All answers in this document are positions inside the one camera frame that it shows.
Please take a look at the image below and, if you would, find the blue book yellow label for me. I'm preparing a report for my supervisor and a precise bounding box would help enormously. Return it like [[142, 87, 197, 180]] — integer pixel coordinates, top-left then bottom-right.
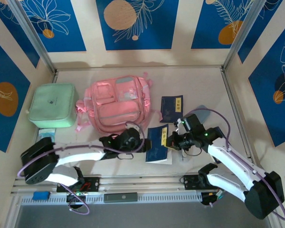
[[159, 95, 183, 124], [145, 123, 173, 165]]

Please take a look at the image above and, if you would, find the pink backpack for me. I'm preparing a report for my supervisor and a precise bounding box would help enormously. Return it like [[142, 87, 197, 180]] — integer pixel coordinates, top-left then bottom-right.
[[75, 72, 162, 133]]

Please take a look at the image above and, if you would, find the teal tissue pack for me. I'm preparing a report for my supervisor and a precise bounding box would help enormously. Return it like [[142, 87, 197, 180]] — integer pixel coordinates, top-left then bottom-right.
[[38, 128, 57, 143]]

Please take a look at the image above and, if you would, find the mint green lunch bag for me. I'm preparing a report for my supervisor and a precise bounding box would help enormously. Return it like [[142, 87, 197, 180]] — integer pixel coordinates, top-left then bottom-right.
[[28, 83, 76, 129]]

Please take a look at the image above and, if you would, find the dark grey bar device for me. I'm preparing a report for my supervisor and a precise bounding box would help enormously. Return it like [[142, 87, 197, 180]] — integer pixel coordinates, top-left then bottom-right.
[[103, 192, 139, 203]]

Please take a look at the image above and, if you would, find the small blue block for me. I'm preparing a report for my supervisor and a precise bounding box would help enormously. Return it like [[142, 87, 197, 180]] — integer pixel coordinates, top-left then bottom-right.
[[32, 191, 50, 200]]

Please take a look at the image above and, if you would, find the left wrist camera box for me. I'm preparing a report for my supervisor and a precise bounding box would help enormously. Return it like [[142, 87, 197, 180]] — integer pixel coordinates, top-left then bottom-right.
[[121, 125, 143, 141]]

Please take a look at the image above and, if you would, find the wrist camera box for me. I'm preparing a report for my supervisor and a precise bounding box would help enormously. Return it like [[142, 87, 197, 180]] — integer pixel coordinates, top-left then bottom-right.
[[176, 113, 205, 133], [121, 125, 143, 141]]

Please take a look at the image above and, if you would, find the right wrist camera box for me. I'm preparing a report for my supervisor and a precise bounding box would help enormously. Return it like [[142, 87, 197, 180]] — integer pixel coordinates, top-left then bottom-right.
[[176, 113, 205, 133]]

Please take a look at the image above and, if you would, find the aluminium cross rail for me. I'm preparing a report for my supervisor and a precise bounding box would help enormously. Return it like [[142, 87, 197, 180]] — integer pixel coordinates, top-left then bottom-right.
[[10, 175, 274, 195]]

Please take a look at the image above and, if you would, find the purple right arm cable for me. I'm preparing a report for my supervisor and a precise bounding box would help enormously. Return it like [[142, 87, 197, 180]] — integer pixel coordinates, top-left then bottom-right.
[[190, 108, 285, 221]]

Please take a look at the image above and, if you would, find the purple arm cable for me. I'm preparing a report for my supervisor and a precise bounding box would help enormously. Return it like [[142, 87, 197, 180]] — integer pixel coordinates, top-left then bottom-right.
[[190, 108, 285, 221], [17, 122, 146, 216]]

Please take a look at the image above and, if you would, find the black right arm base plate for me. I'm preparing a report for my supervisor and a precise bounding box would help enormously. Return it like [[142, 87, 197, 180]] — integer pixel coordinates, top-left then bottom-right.
[[183, 174, 228, 191]]

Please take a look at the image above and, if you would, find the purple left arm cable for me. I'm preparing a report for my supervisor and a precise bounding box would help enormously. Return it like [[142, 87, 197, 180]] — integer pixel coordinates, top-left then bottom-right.
[[17, 122, 146, 216]]

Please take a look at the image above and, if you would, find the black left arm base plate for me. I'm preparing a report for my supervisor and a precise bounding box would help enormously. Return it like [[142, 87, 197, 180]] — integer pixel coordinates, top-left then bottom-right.
[[56, 176, 101, 193]]

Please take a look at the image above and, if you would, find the grey slotted cable tray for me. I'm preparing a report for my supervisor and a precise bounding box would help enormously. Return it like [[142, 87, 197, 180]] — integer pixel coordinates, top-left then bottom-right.
[[20, 191, 203, 206]]

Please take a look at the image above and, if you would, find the small circuit board with wires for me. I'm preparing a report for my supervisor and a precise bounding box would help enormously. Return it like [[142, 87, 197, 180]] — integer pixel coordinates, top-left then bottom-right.
[[201, 187, 228, 207], [66, 190, 86, 204]]

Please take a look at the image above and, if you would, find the aluminium frame post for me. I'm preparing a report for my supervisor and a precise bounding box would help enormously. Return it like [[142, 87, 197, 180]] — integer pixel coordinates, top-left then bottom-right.
[[7, 0, 57, 74], [221, 0, 268, 71]]

